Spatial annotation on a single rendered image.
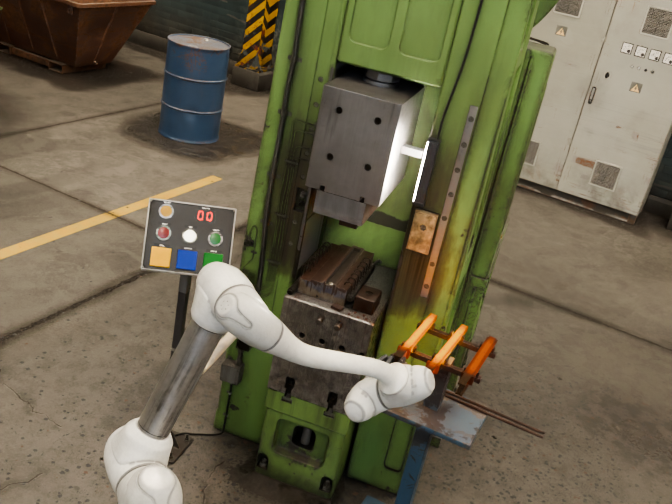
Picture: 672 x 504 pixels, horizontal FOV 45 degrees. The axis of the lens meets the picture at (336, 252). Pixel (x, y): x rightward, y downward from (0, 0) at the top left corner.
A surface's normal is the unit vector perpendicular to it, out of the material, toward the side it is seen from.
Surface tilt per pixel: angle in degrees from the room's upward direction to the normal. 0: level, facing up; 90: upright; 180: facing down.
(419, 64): 90
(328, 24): 90
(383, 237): 90
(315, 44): 90
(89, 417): 0
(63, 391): 0
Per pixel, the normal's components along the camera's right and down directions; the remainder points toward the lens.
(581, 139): -0.45, 0.29
